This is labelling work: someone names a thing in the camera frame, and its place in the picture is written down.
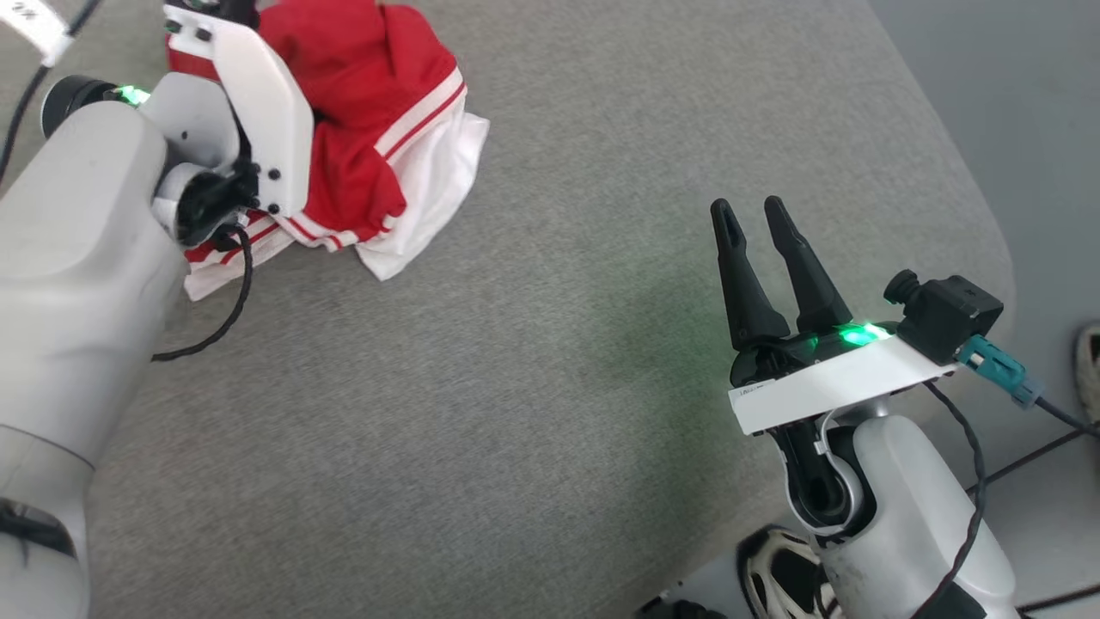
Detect grey fabric sofa cushion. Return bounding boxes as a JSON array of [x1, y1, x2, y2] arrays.
[[0, 0, 1017, 619]]

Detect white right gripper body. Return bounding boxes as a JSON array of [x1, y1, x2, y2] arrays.
[[728, 323, 960, 436]]

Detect red white basketball jersey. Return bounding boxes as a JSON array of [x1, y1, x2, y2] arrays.
[[166, 0, 491, 302]]

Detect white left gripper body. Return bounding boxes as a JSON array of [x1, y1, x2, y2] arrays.
[[166, 15, 315, 218]]

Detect white grey shoe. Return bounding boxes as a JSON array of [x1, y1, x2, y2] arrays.
[[1074, 321, 1100, 424]]

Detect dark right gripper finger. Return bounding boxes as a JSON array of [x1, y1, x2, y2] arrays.
[[710, 198, 791, 352], [764, 195, 854, 337]]

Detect teal right camera connector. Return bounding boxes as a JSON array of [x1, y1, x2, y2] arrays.
[[956, 335, 1045, 409]]

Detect black floor cable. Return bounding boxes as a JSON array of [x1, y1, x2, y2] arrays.
[[967, 426, 1100, 498]]

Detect black camera connector cable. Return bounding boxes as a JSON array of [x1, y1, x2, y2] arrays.
[[1034, 395, 1100, 435]]

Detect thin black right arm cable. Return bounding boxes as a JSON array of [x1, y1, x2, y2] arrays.
[[911, 380, 989, 619]]

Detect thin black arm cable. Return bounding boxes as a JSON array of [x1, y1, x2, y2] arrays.
[[150, 224, 256, 362], [911, 380, 989, 619]]

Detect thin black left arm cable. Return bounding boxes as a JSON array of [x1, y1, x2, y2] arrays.
[[150, 224, 256, 362]]

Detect black cable with white label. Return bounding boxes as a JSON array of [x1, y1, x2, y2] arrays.
[[0, 0, 104, 186]]

